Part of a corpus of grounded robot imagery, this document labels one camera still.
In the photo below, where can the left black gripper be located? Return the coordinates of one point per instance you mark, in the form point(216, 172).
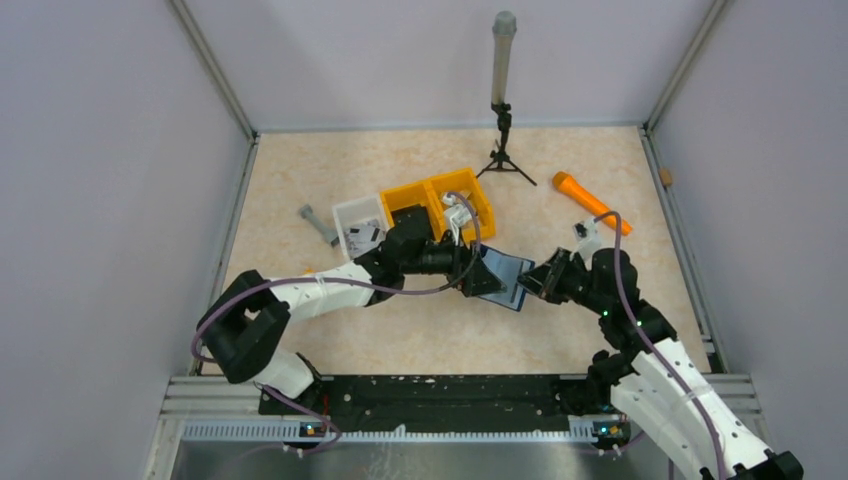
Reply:
point(471, 275)

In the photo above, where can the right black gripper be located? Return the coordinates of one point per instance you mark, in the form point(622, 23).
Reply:
point(544, 280)

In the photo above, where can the blue leather card holder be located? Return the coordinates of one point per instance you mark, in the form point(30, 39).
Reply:
point(507, 268)

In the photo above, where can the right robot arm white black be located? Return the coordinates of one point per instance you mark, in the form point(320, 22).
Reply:
point(650, 377)

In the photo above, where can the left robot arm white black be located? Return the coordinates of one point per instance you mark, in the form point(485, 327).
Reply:
point(243, 329)

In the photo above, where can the yellow plastic bin right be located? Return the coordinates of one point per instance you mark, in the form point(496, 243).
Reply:
point(465, 182)

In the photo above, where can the yellow plastic bin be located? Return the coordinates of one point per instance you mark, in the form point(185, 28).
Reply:
point(465, 182)
point(419, 193)

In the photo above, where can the yellow plastic bin left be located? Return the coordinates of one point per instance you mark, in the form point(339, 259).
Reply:
point(419, 193)

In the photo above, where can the black tripod stand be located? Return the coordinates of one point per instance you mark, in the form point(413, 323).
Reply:
point(500, 160)

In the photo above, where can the white plastic bin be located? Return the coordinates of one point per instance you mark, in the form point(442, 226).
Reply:
point(361, 225)

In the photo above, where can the grey plastic bolt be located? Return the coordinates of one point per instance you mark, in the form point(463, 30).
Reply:
point(329, 234)

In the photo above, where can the grey microphone on stand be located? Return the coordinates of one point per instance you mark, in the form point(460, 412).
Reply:
point(504, 31)

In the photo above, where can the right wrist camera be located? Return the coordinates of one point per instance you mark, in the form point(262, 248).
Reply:
point(588, 238)

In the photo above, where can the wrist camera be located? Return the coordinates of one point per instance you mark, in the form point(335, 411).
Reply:
point(457, 214)
point(588, 238)

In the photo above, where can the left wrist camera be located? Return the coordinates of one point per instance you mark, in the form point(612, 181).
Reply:
point(457, 214)

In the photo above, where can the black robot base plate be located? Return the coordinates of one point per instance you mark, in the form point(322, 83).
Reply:
point(453, 403)

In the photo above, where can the small wooden piece on rail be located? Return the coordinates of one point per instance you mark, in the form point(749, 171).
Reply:
point(666, 178)

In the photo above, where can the white cable duct strip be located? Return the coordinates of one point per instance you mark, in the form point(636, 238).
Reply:
point(280, 431)

